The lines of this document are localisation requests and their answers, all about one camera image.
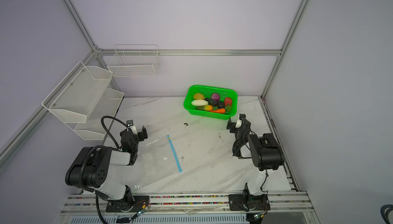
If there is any clear zip bag blue zipper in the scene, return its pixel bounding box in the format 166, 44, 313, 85
130, 135, 182, 189

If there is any purple toy onion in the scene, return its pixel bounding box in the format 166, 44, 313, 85
210, 93, 220, 101

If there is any green plastic basket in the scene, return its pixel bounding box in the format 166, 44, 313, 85
183, 85, 238, 120

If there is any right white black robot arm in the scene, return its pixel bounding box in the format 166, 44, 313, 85
226, 113, 285, 211

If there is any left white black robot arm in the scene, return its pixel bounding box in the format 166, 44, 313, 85
65, 116, 148, 212

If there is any green toy leafy vegetable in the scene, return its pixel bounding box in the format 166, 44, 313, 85
225, 105, 232, 114

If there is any orange toy carrot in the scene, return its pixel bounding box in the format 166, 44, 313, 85
211, 108, 226, 114

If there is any red toy pepper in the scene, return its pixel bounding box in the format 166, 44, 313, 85
224, 97, 233, 106

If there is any white mesh lower shelf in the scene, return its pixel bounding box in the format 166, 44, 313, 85
73, 88, 124, 141

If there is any white mesh shelf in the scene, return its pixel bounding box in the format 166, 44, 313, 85
73, 88, 124, 141
42, 62, 113, 123

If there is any yellow green toy corn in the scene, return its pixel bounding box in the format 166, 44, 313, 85
196, 105, 213, 112

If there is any white toy radish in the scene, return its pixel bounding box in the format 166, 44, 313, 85
191, 100, 209, 106

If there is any yellow toy lemon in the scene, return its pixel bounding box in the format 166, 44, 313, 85
193, 93, 205, 100

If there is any white mesh upper shelf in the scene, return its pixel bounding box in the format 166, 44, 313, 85
42, 62, 113, 123

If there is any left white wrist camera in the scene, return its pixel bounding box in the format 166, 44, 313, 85
128, 125, 138, 134

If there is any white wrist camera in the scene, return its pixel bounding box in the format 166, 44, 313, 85
128, 125, 138, 134
235, 120, 242, 128

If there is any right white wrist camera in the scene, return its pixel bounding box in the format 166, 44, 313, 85
235, 120, 242, 128

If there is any white wire wall basket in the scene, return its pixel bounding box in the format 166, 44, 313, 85
107, 44, 160, 78

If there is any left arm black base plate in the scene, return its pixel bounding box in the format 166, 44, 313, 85
105, 195, 150, 213

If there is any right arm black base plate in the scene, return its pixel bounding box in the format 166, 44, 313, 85
228, 194, 271, 212

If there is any aluminium front rail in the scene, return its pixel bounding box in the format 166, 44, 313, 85
60, 191, 315, 216

